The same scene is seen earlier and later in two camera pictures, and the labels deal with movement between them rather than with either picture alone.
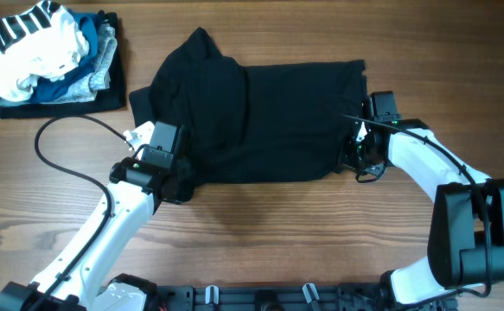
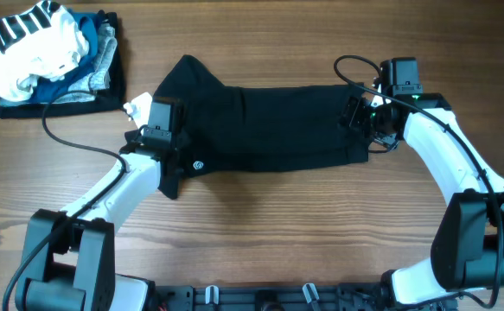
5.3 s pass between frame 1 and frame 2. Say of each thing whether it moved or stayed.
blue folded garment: stayed
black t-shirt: moved
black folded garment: stayed
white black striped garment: stayed
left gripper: moved
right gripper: moved
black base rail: stayed
